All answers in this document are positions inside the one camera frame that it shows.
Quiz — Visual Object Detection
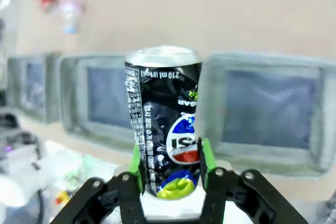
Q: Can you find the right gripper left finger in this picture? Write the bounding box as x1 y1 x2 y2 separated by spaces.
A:
51 144 148 224

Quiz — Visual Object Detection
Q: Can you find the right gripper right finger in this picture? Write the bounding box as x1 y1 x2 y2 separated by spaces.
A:
198 137 308 224

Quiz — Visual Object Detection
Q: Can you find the black Pepsi can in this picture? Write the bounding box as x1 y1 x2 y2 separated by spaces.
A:
123 46 203 200

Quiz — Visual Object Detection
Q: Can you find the clear plastic bottle pink label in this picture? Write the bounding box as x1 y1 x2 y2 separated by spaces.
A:
59 0 86 35

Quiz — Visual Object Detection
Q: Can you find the grey fabric basket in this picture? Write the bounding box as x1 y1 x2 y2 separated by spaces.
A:
203 52 336 180
7 52 62 125
60 54 138 154

